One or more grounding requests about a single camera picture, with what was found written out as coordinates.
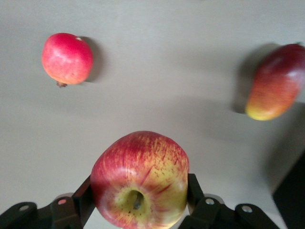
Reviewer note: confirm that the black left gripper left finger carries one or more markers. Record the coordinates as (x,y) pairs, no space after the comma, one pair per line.
(62,214)

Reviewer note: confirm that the red yellow mango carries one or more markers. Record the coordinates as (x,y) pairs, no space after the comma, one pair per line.
(276,86)

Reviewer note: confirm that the black plastic box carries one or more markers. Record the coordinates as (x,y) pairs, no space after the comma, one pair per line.
(293,198)

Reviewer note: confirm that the red pomegranate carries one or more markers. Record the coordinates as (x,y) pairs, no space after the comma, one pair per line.
(66,59)

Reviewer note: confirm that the red yellow apple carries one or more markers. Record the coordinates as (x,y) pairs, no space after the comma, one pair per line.
(140,171)

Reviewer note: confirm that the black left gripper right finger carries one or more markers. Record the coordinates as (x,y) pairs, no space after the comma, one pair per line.
(214,217)

